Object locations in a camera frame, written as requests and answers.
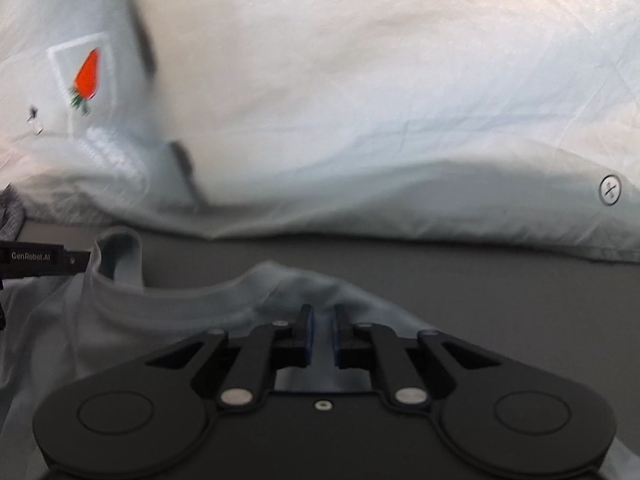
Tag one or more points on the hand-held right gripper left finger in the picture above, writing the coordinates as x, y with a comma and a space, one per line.
306, 340

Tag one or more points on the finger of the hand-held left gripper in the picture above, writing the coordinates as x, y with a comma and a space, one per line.
77, 260

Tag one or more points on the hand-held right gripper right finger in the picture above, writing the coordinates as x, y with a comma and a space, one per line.
339, 340

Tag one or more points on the light blue t-shirt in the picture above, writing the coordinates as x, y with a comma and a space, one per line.
150, 310

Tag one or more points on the dark checked cloth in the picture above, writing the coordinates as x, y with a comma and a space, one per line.
10, 212

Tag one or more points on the carrot print white sheet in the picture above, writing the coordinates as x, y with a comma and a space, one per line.
350, 110

